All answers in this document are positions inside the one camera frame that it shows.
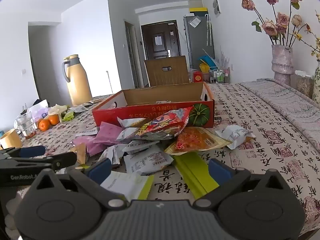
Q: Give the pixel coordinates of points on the yellow and black box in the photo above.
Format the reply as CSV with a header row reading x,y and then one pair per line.
x,y
198,10

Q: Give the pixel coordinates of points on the clear drinking glass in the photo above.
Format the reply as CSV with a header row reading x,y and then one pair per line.
x,y
26,127

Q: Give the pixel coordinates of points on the white green-edged snack packet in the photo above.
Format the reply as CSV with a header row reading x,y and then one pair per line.
x,y
125,183

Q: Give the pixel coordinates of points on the grey refrigerator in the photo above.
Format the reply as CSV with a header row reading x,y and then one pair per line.
x,y
197,42

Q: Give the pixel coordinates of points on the silver snack packet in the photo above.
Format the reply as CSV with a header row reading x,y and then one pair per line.
x,y
112,155

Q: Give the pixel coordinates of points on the white wall panel box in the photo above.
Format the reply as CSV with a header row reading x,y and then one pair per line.
x,y
217,5

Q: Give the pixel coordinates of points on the white paper label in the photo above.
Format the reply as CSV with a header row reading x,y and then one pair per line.
x,y
163,102

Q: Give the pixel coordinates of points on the yellow bag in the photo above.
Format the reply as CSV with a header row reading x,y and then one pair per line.
x,y
204,68

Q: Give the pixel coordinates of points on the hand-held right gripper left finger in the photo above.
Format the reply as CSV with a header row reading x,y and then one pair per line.
x,y
98,170

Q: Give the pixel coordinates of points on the green strip snack packet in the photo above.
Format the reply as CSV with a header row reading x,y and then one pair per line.
x,y
192,175

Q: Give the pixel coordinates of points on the black bag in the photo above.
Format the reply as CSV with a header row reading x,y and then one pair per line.
x,y
37,101

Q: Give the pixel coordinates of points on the large red snack bag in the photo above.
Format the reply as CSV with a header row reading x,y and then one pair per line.
x,y
162,124

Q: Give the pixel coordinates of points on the red cardboard box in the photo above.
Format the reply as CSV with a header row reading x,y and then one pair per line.
x,y
150,109

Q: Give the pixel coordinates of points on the grey interior door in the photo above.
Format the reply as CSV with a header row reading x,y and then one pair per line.
x,y
131,55

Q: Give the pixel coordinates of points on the green patterned vase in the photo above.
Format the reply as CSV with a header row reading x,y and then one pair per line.
x,y
317,85

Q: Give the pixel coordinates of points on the brown snack packet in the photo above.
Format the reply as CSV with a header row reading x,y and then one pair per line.
x,y
81,153

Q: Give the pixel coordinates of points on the red carton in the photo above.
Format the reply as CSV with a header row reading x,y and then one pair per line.
x,y
198,77

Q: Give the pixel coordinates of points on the orange snack packet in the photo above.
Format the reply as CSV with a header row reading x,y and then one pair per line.
x,y
195,140

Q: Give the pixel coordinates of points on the pale lilac snack packet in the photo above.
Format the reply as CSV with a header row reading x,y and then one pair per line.
x,y
87,145

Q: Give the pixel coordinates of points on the brown-topped snack packet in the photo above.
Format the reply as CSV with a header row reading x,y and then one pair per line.
x,y
92,102

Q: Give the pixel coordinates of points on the orange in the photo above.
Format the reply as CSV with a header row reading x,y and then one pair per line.
x,y
53,119
44,125

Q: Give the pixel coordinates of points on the pink ceramic vase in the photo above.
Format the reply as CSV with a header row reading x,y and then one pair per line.
x,y
282,62

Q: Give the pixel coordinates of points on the dried rose bouquet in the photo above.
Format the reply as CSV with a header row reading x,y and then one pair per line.
x,y
271,27

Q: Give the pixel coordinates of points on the white folded umbrella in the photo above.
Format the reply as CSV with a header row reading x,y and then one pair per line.
x,y
208,30

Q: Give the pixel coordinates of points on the white paper sheet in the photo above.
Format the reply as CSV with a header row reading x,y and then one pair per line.
x,y
195,22

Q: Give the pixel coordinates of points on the yellow thermos jug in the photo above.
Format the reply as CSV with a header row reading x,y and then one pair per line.
x,y
78,85

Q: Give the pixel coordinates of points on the cream crumpled bag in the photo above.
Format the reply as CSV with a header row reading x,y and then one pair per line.
x,y
57,108

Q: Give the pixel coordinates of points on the pink snack packet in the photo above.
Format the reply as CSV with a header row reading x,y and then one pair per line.
x,y
107,132

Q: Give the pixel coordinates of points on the glass jar with white lid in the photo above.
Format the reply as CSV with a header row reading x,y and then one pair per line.
x,y
303,85

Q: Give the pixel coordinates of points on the grey patterned folded cloth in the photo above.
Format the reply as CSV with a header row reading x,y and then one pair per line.
x,y
287,105

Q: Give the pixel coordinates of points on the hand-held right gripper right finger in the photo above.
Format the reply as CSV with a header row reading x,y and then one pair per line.
x,y
220,171

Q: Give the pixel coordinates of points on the white plastic bag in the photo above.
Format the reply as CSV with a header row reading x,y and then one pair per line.
x,y
35,108

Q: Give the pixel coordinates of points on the dark brown entrance door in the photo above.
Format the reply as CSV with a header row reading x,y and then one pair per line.
x,y
160,30

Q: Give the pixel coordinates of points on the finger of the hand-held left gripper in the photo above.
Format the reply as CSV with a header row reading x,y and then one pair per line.
x,y
62,160
32,151

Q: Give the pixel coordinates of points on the white printed snack packet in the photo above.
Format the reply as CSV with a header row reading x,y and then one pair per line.
x,y
80,108

